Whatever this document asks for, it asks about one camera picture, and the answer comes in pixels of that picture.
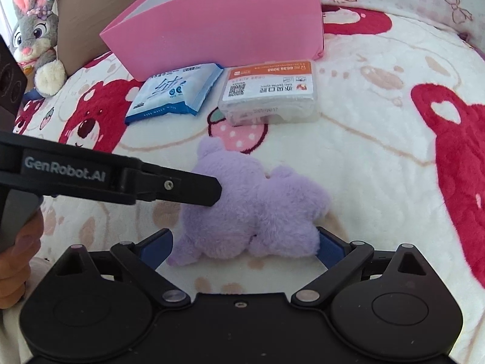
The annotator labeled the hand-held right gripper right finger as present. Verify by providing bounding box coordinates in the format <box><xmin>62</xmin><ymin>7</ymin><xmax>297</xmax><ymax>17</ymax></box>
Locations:
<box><xmin>291</xmin><ymin>227</ymin><xmax>436</xmax><ymax>306</ymax></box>

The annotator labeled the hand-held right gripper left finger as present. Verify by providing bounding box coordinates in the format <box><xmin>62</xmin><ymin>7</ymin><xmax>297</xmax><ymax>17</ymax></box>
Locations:
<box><xmin>51</xmin><ymin>228</ymin><xmax>190</xmax><ymax>308</ymax></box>

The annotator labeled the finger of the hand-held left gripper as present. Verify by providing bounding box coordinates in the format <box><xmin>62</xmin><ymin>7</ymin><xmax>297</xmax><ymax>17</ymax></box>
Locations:
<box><xmin>142</xmin><ymin>162</ymin><xmax>222</xmax><ymax>207</ymax></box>

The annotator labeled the purple plush toy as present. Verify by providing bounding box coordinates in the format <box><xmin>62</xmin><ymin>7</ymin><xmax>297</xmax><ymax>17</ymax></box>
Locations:
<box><xmin>167</xmin><ymin>136</ymin><xmax>332</xmax><ymax>268</ymax></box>

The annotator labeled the blue wet wipes pack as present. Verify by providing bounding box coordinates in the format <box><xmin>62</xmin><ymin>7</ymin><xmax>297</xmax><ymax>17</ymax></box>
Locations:
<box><xmin>125</xmin><ymin>62</ymin><xmax>224</xmax><ymax>125</ymax></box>

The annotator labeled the clear orange-label plastic box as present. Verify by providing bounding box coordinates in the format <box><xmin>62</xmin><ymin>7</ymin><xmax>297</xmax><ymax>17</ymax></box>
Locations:
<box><xmin>217</xmin><ymin>59</ymin><xmax>319</xmax><ymax>126</ymax></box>

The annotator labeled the pink cardboard box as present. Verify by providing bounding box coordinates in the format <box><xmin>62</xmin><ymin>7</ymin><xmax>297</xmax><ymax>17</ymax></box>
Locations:
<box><xmin>99</xmin><ymin>0</ymin><xmax>326</xmax><ymax>82</ymax></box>

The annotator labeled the person's left hand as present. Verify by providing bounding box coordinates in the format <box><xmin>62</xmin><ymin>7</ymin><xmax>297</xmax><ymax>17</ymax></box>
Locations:
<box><xmin>0</xmin><ymin>211</ymin><xmax>45</xmax><ymax>308</ymax></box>

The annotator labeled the bear printed blanket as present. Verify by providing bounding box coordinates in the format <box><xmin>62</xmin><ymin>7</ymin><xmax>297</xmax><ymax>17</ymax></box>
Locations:
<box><xmin>0</xmin><ymin>4</ymin><xmax>485</xmax><ymax>364</ymax></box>

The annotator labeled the grey rabbit plush toy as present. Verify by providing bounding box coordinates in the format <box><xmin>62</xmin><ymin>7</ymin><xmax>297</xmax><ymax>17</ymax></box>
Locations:
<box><xmin>11</xmin><ymin>0</ymin><xmax>69</xmax><ymax>98</ymax></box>

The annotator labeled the brown pillow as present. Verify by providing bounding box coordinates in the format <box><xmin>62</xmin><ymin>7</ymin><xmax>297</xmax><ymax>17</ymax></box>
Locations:
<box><xmin>57</xmin><ymin>0</ymin><xmax>213</xmax><ymax>76</ymax></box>

